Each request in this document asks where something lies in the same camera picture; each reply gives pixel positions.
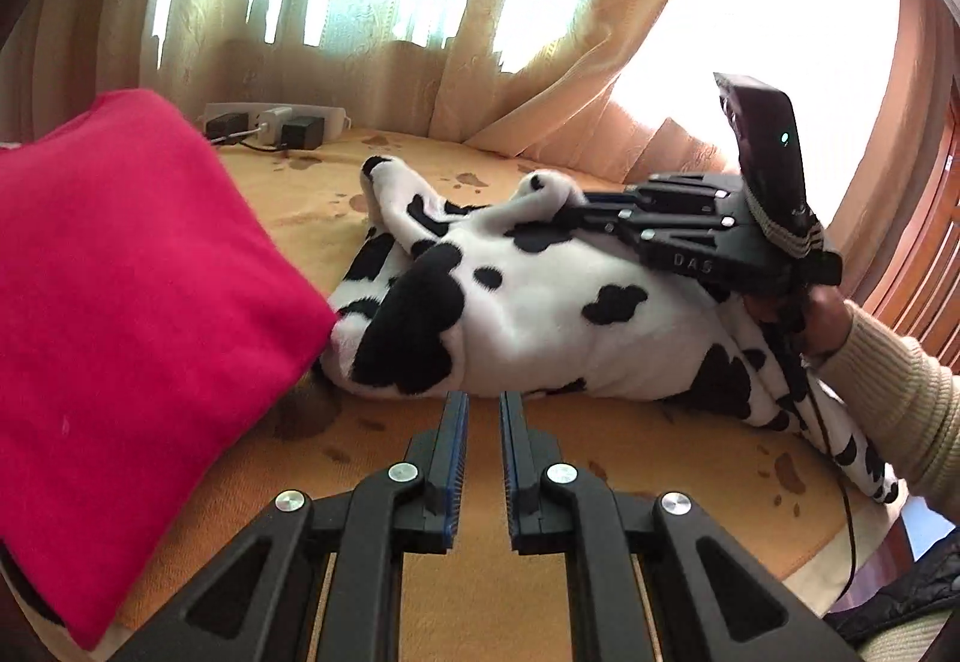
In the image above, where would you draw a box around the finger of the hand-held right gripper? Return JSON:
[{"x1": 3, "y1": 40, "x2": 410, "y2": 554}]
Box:
[
  {"x1": 581, "y1": 174, "x2": 745, "y2": 218},
  {"x1": 559, "y1": 204, "x2": 740, "y2": 248}
]

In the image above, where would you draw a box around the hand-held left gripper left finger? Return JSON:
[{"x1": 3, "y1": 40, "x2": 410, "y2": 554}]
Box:
[{"x1": 112, "y1": 390, "x2": 470, "y2": 662}]

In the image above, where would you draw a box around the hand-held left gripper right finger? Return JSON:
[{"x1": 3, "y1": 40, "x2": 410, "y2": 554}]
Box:
[{"x1": 501, "y1": 390, "x2": 863, "y2": 662}]

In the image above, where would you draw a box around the cow print fleece garment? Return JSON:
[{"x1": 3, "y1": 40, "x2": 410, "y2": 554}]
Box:
[{"x1": 326, "y1": 154, "x2": 901, "y2": 505}]

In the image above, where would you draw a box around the pink garment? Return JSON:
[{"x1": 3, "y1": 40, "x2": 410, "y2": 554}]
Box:
[{"x1": 0, "y1": 88, "x2": 338, "y2": 652}]

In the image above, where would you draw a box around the person's right forearm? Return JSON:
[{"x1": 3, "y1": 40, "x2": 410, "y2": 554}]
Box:
[{"x1": 814, "y1": 300, "x2": 960, "y2": 520}]

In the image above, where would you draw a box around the person's right hand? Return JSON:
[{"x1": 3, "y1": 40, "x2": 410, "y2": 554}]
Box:
[{"x1": 746, "y1": 287, "x2": 853, "y2": 357}]

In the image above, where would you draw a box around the yellow paw print blanket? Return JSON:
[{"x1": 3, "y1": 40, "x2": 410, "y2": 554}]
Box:
[{"x1": 112, "y1": 126, "x2": 901, "y2": 662}]

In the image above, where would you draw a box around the beige embossed curtain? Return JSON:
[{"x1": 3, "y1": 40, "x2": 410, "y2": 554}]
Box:
[{"x1": 0, "y1": 0, "x2": 901, "y2": 183}]

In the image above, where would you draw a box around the white bed sheet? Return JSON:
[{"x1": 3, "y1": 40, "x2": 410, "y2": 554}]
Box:
[{"x1": 780, "y1": 504, "x2": 912, "y2": 610}]

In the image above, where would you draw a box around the white power strip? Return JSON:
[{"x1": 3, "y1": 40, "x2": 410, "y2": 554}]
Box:
[{"x1": 202, "y1": 102, "x2": 352, "y2": 148}]

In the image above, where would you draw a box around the black charger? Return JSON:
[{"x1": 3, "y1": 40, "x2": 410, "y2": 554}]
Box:
[
  {"x1": 283, "y1": 115, "x2": 326, "y2": 151},
  {"x1": 206, "y1": 113, "x2": 253, "y2": 143}
]

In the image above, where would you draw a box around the white charger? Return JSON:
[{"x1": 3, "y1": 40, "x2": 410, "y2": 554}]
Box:
[{"x1": 255, "y1": 106, "x2": 293, "y2": 143}]

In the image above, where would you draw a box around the black quilted vest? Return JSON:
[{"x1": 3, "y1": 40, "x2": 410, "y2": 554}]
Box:
[{"x1": 825, "y1": 534, "x2": 960, "y2": 644}]

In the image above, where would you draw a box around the cream knit sweater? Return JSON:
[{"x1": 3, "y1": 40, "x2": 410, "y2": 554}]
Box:
[{"x1": 859, "y1": 621, "x2": 960, "y2": 662}]

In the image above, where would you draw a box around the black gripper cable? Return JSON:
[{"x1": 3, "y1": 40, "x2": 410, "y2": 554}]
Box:
[{"x1": 765, "y1": 324, "x2": 857, "y2": 604}]

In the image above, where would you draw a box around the wooden bed frame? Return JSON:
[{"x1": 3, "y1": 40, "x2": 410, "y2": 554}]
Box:
[{"x1": 847, "y1": 0, "x2": 960, "y2": 371}]

